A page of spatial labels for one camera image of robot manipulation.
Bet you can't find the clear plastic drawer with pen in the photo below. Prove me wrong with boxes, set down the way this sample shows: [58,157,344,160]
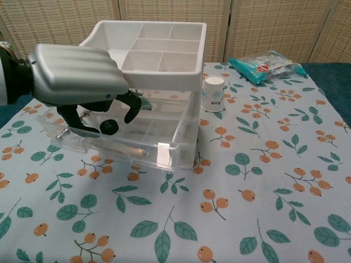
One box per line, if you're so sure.
[37,106,200,173]

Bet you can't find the metal ball chain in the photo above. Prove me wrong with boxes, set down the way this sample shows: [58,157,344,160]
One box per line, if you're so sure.
[55,110,92,141]

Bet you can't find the white clear drawer organizer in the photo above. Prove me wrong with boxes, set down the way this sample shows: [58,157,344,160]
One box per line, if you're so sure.
[78,21,208,172]

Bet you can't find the small black round object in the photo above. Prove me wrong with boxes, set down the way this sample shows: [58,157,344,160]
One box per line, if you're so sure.
[99,119,120,136]

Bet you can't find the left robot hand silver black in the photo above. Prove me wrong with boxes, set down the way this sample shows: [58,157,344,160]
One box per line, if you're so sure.
[25,43,143,135]

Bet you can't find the white paper cup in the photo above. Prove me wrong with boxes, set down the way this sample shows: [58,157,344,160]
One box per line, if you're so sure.
[201,76,226,112]

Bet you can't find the woven folding screen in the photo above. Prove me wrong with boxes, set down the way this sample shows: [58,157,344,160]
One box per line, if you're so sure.
[0,0,351,65]

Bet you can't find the blue table cover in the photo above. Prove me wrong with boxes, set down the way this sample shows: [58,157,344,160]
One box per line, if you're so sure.
[0,62,351,130]

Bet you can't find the floral tablecloth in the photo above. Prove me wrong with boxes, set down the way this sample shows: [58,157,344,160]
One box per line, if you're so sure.
[0,62,351,263]

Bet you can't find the wooden pen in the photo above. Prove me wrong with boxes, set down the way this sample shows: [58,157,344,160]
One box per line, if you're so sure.
[102,143,150,158]

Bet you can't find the teal snack bag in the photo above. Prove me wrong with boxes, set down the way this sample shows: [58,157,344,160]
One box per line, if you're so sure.
[228,50,308,84]

